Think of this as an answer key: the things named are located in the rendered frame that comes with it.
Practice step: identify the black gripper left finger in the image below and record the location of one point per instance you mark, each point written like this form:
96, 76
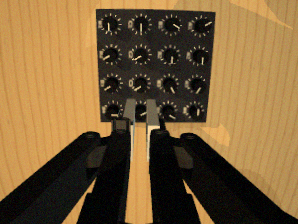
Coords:
50, 194

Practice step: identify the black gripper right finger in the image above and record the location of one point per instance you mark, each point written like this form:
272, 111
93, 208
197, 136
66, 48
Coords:
226, 195

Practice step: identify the black knob box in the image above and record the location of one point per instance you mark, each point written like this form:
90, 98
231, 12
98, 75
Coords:
134, 76

